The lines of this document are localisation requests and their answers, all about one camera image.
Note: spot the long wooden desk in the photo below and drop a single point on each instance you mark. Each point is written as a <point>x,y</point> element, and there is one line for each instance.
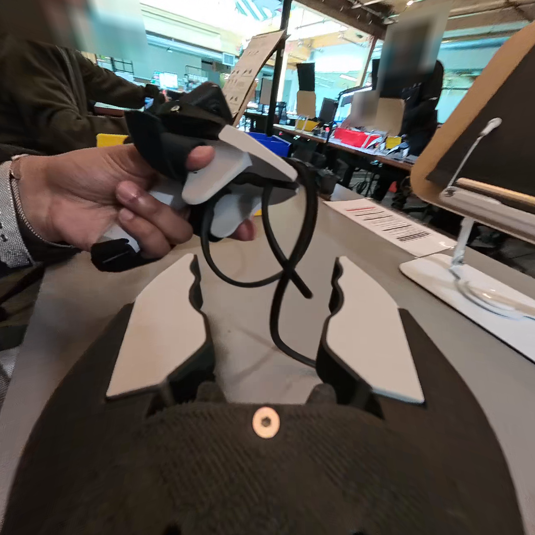
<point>376,156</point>

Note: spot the red storage bin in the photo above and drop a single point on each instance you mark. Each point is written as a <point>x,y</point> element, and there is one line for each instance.
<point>355,136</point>

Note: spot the small yellow bin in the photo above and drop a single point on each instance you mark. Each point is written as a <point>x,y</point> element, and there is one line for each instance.
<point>306,124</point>

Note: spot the silver mesh watch band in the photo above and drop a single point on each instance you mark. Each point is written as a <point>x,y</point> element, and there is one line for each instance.
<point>12,209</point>

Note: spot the black panel with cardboard board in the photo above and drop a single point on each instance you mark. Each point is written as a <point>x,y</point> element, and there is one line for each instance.
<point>306,79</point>

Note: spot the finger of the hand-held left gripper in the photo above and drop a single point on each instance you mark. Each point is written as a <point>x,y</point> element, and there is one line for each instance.
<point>280,196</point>
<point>259,154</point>

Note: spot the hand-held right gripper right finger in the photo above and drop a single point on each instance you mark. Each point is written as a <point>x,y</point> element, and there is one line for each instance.
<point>372,338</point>

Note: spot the yellow storage bin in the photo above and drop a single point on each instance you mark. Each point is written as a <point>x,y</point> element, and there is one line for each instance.
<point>110,141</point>

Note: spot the black pole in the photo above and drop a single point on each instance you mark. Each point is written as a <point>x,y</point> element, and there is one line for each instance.
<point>276,83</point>

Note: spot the cardboard sheet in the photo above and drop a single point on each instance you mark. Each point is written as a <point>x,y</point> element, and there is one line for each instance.
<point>250,67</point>

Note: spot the printed paper sheet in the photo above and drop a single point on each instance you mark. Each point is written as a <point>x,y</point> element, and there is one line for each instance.
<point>388,225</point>

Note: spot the blue storage bin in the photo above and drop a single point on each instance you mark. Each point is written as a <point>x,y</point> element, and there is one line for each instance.
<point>271,146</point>

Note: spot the white document stand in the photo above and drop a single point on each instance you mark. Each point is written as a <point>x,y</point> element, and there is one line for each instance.
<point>439,276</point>

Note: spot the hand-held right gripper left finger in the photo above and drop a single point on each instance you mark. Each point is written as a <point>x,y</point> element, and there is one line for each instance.
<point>163,330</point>

